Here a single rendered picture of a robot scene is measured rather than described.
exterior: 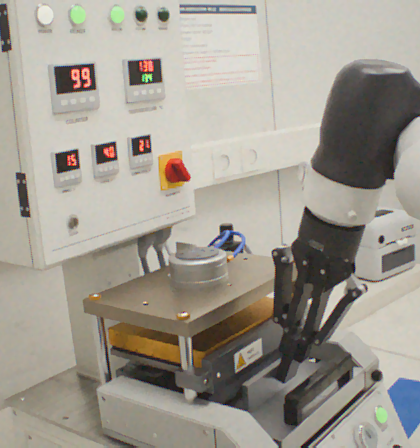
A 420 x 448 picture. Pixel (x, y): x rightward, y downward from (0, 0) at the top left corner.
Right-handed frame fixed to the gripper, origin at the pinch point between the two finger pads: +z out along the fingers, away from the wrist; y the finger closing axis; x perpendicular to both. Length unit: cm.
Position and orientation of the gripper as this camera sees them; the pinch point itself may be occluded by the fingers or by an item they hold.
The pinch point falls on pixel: (292, 356)
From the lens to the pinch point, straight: 89.8
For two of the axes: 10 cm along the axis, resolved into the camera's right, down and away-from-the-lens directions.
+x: 6.2, -2.2, 7.6
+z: -1.9, 8.9, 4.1
